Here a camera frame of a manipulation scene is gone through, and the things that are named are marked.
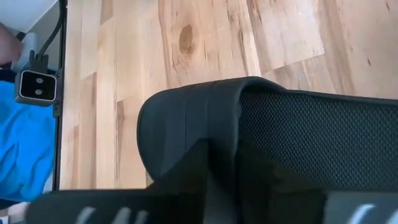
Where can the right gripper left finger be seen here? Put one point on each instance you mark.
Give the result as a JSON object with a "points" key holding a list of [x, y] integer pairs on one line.
{"points": [[124, 205]]}

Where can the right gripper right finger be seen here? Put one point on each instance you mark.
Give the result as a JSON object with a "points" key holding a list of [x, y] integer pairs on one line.
{"points": [[295, 205]]}

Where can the black rubber slide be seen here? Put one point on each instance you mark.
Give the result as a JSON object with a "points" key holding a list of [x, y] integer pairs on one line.
{"points": [[186, 124]]}

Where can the person's forearm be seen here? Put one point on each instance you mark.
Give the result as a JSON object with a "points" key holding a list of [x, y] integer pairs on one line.
{"points": [[7, 43]]}

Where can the person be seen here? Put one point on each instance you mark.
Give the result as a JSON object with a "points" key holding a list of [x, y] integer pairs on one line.
{"points": [[25, 140]]}

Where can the table-level camera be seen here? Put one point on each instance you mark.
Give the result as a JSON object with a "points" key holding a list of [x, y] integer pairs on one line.
{"points": [[37, 87]]}

